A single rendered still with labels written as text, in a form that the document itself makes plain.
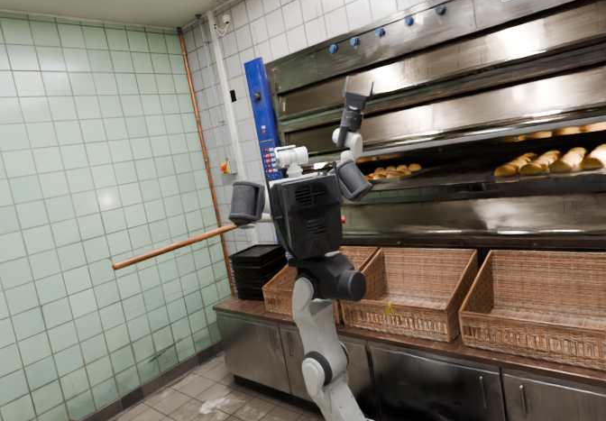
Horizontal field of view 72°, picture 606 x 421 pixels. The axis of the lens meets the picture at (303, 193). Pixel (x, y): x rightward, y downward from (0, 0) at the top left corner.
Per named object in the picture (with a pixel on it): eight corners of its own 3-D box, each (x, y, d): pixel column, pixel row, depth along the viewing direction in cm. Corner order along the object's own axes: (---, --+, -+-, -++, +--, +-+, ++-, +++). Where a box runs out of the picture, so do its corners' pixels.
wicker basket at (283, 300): (315, 283, 288) (307, 244, 286) (387, 290, 251) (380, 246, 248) (264, 312, 253) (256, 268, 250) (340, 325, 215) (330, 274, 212)
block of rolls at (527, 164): (521, 161, 260) (520, 152, 260) (618, 151, 229) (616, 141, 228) (491, 178, 215) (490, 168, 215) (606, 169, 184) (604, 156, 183)
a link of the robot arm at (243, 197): (251, 223, 168) (254, 215, 155) (228, 220, 166) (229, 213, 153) (254, 195, 171) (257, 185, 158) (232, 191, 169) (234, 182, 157)
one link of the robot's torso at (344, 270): (370, 295, 161) (362, 250, 159) (351, 307, 151) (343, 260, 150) (315, 288, 180) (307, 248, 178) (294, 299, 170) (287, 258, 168)
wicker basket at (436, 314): (388, 291, 250) (381, 246, 247) (486, 300, 213) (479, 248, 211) (342, 326, 214) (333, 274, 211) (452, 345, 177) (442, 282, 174)
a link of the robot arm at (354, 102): (370, 96, 173) (364, 125, 177) (372, 96, 182) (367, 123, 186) (341, 91, 175) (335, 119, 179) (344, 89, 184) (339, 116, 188)
